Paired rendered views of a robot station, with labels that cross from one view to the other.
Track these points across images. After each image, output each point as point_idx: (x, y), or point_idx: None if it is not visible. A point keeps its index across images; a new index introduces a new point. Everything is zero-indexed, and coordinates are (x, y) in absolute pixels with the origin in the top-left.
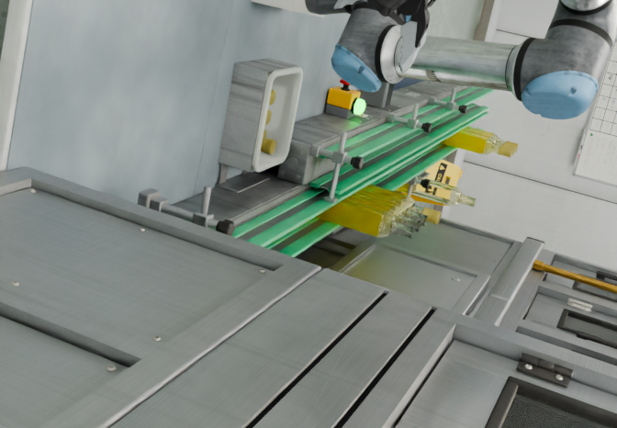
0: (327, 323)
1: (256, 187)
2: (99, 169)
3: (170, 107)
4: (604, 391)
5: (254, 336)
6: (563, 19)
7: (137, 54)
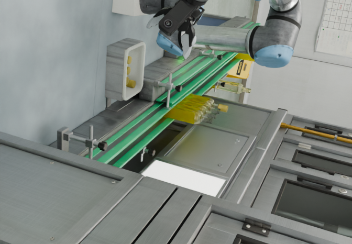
0: (142, 215)
1: (127, 107)
2: (36, 119)
3: (72, 77)
4: (287, 235)
5: (102, 230)
6: (272, 15)
7: (48, 57)
